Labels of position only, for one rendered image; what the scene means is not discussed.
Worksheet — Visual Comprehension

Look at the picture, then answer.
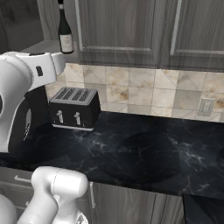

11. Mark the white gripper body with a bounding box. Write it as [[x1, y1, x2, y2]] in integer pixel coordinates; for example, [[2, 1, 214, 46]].
[[50, 52, 67, 77]]

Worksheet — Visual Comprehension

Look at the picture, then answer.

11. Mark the dark green wine bottle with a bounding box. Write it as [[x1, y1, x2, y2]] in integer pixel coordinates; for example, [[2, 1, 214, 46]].
[[57, 0, 75, 55]]

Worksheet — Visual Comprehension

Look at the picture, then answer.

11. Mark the grey wood tall cabinet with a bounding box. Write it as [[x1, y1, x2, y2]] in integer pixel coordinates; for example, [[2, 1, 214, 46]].
[[35, 0, 79, 42]]

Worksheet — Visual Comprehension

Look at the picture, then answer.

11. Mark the grey wood base cabinet door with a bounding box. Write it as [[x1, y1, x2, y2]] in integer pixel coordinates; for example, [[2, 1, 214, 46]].
[[87, 181, 158, 224], [151, 192, 186, 224]]

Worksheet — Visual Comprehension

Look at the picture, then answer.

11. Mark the black four-slot toaster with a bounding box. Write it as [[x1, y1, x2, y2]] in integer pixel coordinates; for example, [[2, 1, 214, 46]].
[[48, 86, 102, 132]]

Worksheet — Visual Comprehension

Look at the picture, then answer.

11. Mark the grey wood drawer front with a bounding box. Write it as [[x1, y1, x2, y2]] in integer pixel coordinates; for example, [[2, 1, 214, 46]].
[[0, 181, 33, 220], [0, 165, 34, 188]]

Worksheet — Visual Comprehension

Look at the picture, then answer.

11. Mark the black dishwasher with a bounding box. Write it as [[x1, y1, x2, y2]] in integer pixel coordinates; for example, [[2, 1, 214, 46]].
[[181, 192, 224, 224]]

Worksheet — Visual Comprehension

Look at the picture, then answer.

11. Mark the grey wood wall cabinet door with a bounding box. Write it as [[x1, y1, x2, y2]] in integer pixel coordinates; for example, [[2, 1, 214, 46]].
[[160, 0, 224, 73], [73, 0, 165, 69]]

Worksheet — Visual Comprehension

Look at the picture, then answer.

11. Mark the pale bar base cabinet handle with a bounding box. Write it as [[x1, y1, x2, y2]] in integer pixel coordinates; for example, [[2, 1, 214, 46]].
[[88, 181, 97, 210]]

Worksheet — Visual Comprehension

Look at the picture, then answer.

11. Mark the white wall outlet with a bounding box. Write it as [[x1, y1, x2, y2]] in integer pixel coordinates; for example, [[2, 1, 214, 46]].
[[197, 97, 216, 118]]

